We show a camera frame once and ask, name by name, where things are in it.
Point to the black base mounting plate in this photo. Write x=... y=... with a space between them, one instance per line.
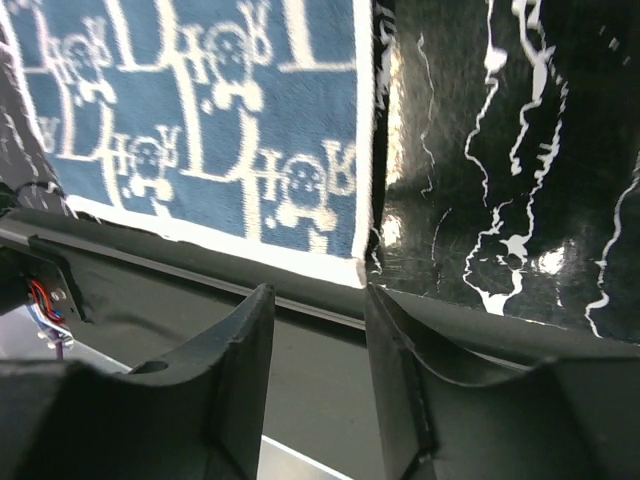
x=114 y=299

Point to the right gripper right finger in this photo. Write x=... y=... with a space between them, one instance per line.
x=464 y=394

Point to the black marble pattern mat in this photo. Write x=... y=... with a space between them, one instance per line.
x=505 y=161

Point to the blue patterned white towel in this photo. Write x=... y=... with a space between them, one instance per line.
x=243 y=127

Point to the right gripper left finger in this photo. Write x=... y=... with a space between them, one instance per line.
x=196 y=412

